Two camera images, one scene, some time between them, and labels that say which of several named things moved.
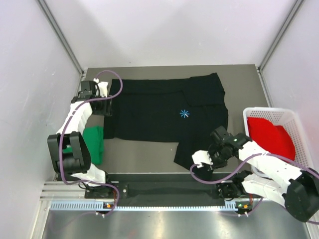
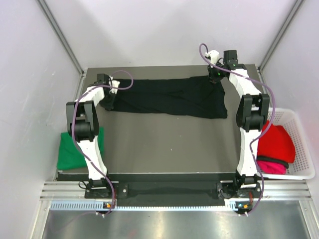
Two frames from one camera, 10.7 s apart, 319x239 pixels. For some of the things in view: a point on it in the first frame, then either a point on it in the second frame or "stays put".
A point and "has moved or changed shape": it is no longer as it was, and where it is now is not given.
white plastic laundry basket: (282, 117) stays put
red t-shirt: (275, 139) stays put
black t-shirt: (188, 110) has moved or changed shape
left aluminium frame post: (61, 35) stays put
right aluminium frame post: (293, 12) stays put
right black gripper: (216, 165) -> (212, 78)
